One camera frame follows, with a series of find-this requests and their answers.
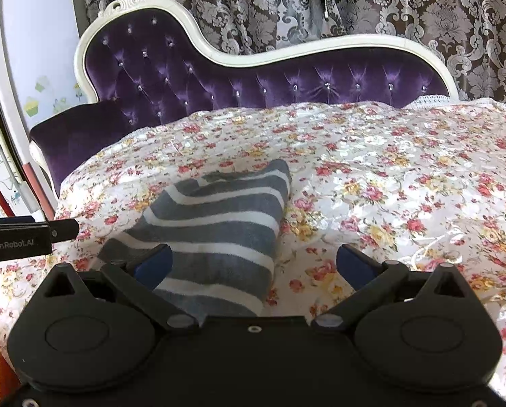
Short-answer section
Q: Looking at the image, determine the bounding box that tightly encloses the white door frame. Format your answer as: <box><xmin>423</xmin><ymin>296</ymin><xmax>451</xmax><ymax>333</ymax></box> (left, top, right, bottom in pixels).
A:
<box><xmin>0</xmin><ymin>0</ymin><xmax>39</xmax><ymax>221</ymax></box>

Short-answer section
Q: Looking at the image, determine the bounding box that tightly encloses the floral blanket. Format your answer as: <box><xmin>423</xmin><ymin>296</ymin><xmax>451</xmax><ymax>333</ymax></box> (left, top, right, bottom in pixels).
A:
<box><xmin>0</xmin><ymin>97</ymin><xmax>506</xmax><ymax>407</ymax></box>

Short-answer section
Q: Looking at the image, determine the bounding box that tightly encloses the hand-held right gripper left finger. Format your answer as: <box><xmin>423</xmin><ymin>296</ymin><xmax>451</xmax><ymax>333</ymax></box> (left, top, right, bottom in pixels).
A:
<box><xmin>40</xmin><ymin>243</ymin><xmax>201</xmax><ymax>334</ymax></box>

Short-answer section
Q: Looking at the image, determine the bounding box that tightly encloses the sheer white damask curtain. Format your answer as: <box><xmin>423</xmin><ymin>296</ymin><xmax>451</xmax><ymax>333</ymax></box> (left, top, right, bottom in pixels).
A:
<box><xmin>275</xmin><ymin>0</ymin><xmax>347</xmax><ymax>50</ymax></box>

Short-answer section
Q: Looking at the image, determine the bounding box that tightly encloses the grey white striped garment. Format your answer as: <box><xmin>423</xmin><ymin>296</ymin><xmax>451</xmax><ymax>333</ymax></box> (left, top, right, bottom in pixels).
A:
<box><xmin>96</xmin><ymin>159</ymin><xmax>293</xmax><ymax>318</ymax></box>

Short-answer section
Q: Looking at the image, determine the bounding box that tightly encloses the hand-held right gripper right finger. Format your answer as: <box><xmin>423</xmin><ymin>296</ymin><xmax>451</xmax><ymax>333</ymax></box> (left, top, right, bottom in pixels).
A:
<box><xmin>311</xmin><ymin>243</ymin><xmax>468</xmax><ymax>334</ymax></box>

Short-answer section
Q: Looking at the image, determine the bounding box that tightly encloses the cupcake wall sticker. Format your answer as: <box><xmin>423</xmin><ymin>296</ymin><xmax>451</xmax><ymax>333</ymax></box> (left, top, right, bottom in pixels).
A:
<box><xmin>24</xmin><ymin>75</ymin><xmax>54</xmax><ymax>118</ymax></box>

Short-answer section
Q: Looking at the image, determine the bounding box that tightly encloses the purple tufted sofa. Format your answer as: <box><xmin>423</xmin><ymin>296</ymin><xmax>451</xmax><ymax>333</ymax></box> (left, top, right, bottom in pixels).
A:
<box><xmin>28</xmin><ymin>0</ymin><xmax>461</xmax><ymax>199</ymax></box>

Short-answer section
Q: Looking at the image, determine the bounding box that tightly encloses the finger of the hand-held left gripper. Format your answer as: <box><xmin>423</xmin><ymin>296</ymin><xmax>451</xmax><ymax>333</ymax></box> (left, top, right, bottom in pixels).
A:
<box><xmin>45</xmin><ymin>219</ymin><xmax>80</xmax><ymax>242</ymax></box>

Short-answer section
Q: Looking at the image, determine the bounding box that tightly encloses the brown damask curtain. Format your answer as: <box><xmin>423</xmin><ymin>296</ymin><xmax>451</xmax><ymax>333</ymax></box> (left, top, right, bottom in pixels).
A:
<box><xmin>81</xmin><ymin>0</ymin><xmax>506</xmax><ymax>115</ymax></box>

